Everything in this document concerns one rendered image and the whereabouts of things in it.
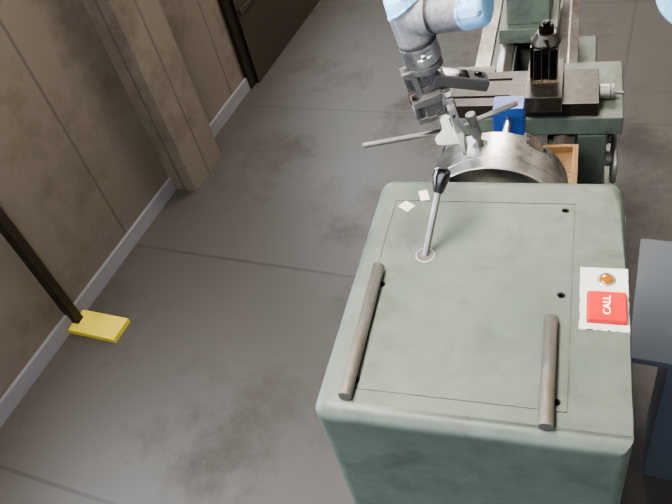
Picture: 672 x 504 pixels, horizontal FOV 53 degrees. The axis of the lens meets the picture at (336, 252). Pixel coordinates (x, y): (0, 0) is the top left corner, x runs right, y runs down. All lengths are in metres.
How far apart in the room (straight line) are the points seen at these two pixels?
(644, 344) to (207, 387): 1.70
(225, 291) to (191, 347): 0.32
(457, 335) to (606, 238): 0.33
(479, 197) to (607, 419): 0.52
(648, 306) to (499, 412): 0.86
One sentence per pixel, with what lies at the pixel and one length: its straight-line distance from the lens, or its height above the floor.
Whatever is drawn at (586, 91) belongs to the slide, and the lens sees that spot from 2.16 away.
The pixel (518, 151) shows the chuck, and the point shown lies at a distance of 1.53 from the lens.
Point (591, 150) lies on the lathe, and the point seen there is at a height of 0.81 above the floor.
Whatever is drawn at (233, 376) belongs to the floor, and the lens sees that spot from 2.82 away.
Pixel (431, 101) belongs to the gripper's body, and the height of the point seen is 1.39.
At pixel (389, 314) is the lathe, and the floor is 1.25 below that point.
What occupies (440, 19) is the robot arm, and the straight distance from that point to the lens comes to 1.31.
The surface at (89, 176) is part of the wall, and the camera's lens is 3.33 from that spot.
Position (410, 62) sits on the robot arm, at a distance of 1.38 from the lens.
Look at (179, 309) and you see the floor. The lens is 3.16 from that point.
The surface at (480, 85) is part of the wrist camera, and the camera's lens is 1.43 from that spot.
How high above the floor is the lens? 2.18
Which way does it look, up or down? 44 degrees down
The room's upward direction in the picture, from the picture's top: 16 degrees counter-clockwise
